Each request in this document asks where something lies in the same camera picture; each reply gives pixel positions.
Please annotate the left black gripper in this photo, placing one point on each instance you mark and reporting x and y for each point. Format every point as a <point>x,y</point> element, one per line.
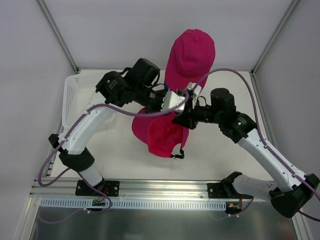
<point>155,105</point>

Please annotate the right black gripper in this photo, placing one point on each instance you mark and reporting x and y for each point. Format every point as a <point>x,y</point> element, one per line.
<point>185,119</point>

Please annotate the pink cap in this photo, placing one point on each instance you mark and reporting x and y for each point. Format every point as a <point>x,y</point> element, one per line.
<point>191,58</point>
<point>163,138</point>

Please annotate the blue cap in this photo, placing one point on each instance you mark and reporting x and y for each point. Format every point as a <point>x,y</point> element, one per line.
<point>165,85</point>

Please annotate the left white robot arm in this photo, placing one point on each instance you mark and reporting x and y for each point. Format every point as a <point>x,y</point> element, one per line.
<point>115,89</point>

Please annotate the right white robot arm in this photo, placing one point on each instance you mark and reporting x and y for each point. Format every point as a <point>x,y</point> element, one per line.
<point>290,188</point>

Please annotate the white plastic basket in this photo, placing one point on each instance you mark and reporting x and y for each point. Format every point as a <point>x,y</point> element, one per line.
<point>78,90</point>

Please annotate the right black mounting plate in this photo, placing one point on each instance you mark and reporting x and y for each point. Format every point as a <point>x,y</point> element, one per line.
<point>215,191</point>

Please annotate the black mounting plate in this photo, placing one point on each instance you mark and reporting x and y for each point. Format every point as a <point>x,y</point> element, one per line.
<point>215,191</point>
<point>108,187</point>

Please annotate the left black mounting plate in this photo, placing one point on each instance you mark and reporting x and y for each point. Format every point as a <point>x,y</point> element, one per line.
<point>108,187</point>

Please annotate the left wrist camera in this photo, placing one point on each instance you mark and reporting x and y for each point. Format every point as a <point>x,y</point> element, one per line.
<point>174,102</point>

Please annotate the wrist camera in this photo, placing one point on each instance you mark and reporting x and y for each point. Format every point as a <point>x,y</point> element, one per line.
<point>193,90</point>
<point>174,102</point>

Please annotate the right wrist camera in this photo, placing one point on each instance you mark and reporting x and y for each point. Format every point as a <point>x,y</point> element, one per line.
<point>193,90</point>

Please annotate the white slotted cable duct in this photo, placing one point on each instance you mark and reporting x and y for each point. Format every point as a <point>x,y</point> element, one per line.
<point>138,204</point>

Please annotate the aluminium rail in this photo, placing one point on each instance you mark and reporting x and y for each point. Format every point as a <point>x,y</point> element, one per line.
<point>138,189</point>

